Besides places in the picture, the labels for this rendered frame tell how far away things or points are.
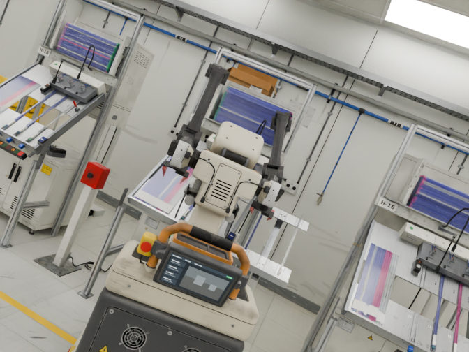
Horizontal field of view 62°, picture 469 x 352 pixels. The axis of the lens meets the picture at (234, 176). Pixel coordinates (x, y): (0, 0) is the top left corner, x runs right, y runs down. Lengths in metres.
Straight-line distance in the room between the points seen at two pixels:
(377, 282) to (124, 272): 1.58
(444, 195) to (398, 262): 0.52
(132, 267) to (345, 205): 3.12
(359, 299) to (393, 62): 2.70
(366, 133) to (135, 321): 3.30
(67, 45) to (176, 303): 2.56
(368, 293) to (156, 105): 3.23
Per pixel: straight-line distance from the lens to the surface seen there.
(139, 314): 1.42
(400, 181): 2.91
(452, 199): 2.79
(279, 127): 2.00
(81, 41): 3.45
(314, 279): 4.32
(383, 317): 2.41
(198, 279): 1.31
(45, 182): 3.28
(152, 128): 4.67
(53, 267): 3.03
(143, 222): 2.85
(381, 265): 2.57
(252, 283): 2.43
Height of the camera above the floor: 1.33
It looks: 5 degrees down
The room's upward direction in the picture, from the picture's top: 24 degrees clockwise
